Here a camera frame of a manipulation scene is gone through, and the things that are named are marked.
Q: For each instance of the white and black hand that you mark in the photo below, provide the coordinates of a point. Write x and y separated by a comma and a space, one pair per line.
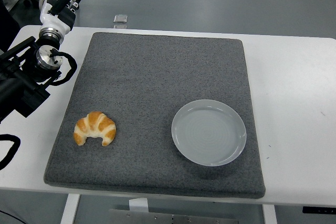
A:
56, 20

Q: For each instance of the golden croissant bread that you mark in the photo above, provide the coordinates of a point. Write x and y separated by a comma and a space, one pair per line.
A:
97, 125

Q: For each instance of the pale grey round plate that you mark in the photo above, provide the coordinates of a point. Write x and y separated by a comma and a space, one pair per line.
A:
210, 134

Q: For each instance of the small clear floor box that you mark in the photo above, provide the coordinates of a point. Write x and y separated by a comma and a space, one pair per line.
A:
120, 26
120, 18

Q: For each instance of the grey felt mat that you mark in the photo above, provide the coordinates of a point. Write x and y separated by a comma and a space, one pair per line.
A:
144, 90

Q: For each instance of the white table leg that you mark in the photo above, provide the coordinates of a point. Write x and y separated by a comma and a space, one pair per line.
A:
269, 214
70, 208

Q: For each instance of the white paper tag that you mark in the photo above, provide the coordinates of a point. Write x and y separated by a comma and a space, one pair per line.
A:
138, 204

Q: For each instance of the black box under table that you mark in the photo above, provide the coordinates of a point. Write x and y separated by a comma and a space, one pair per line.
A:
319, 209

